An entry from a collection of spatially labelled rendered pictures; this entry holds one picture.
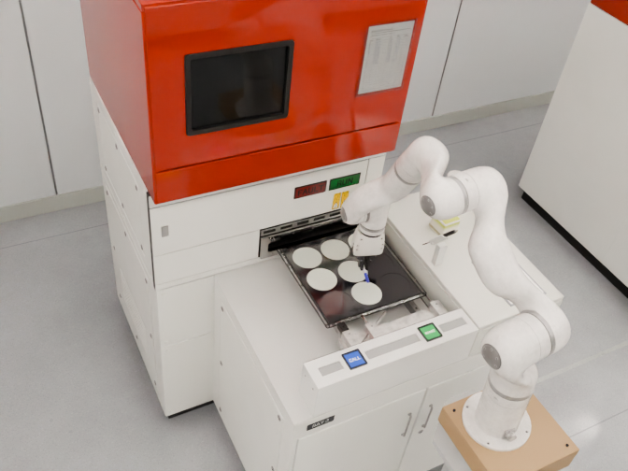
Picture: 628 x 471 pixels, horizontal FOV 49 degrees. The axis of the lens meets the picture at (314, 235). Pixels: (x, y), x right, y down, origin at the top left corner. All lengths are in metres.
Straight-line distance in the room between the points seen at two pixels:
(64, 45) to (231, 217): 1.50
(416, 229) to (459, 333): 0.46
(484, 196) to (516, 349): 0.37
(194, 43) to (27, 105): 1.88
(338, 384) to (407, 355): 0.23
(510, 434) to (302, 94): 1.09
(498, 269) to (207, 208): 0.91
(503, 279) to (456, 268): 0.61
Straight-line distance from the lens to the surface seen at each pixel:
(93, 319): 3.36
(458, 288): 2.26
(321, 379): 1.94
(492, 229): 1.73
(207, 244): 2.25
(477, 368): 2.38
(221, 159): 1.99
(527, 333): 1.72
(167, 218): 2.12
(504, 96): 5.06
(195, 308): 2.45
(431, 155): 1.78
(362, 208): 2.02
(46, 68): 3.47
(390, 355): 2.02
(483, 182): 1.75
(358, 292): 2.25
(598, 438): 3.34
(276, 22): 1.83
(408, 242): 2.36
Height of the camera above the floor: 2.53
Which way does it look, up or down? 42 degrees down
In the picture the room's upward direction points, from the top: 8 degrees clockwise
